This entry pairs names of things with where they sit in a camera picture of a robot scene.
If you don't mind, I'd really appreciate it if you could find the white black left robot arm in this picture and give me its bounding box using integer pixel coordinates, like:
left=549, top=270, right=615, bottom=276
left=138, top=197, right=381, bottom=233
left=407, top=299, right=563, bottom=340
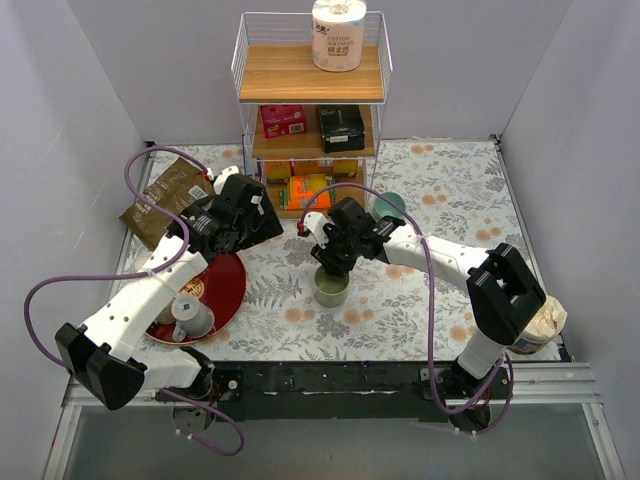
left=55, top=167, right=283, bottom=410

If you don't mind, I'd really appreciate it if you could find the yellow sponge pack rear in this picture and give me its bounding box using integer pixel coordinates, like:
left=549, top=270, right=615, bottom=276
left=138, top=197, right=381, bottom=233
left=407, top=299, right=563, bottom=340
left=262, top=159, right=359, bottom=184

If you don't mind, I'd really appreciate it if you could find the paper cup with crumpled paper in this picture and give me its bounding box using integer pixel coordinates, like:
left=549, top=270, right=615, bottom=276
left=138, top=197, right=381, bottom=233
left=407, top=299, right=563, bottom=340
left=509, top=295, right=568, bottom=355

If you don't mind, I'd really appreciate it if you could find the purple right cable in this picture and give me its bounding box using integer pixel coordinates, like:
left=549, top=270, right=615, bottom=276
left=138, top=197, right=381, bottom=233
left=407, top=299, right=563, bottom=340
left=299, top=182, right=514, bottom=438

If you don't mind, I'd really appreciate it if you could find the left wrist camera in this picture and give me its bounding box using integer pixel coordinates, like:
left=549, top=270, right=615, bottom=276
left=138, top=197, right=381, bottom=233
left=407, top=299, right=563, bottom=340
left=204, top=166, right=240, bottom=195

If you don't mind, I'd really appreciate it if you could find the black box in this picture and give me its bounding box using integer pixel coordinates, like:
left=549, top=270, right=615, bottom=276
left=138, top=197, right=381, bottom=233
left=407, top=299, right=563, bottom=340
left=317, top=105, right=366, bottom=153

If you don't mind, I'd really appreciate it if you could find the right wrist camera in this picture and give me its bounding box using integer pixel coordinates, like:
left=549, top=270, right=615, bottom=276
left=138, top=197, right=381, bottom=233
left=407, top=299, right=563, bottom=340
left=297, top=212, right=328, bottom=249

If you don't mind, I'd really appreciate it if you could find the orange sponge pack front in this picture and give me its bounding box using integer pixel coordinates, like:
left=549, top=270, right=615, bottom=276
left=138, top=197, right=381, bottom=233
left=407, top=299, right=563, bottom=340
left=280, top=174, right=335, bottom=210

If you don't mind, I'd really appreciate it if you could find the brown coffee bag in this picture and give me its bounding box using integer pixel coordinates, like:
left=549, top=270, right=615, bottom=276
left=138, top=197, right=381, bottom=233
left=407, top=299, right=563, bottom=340
left=120, top=157, right=214, bottom=250

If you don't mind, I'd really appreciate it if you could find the floral tablecloth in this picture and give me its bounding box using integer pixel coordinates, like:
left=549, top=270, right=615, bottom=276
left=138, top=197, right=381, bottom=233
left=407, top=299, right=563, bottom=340
left=110, top=139, right=561, bottom=362

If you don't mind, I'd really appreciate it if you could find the teal green mug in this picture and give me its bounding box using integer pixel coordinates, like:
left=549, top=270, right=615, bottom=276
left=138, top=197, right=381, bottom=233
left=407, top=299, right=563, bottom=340
left=373, top=192, right=406, bottom=219

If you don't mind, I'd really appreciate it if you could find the pink red box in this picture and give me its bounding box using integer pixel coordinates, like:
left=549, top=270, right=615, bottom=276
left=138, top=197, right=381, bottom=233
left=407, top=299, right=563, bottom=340
left=260, top=104, right=307, bottom=139

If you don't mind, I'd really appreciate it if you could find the sage green mug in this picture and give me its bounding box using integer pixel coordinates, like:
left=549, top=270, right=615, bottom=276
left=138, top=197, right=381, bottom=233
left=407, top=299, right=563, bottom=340
left=314, top=268, right=350, bottom=308

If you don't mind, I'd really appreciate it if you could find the red round tray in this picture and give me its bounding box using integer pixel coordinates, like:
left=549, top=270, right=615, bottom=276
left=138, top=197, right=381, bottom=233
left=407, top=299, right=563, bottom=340
left=145, top=254, right=248, bottom=345

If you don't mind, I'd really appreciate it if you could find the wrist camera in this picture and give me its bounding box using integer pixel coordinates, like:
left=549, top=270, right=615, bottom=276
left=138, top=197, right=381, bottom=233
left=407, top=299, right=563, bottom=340
left=204, top=166, right=240, bottom=195
left=297, top=212, right=328, bottom=249

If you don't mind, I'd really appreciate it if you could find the grey mug upside down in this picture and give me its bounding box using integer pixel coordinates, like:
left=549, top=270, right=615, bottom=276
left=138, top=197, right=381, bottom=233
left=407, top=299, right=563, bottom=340
left=171, top=295, right=215, bottom=342

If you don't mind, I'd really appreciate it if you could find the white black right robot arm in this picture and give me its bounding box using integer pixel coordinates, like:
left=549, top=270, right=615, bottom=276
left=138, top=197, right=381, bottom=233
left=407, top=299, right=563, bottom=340
left=297, top=197, right=546, bottom=398

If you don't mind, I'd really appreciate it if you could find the wrapped toilet paper roll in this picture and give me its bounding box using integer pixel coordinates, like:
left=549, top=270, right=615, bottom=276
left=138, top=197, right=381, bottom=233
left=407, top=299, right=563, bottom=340
left=311, top=0, right=367, bottom=72

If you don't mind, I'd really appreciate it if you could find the black base bar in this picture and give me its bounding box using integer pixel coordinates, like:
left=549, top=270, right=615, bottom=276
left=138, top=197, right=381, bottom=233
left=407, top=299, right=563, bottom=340
left=204, top=361, right=447, bottom=422

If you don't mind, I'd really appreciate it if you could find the white wire wooden shelf rack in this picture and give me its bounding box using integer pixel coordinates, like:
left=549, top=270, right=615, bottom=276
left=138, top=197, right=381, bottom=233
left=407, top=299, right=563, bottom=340
left=231, top=11, right=393, bottom=219

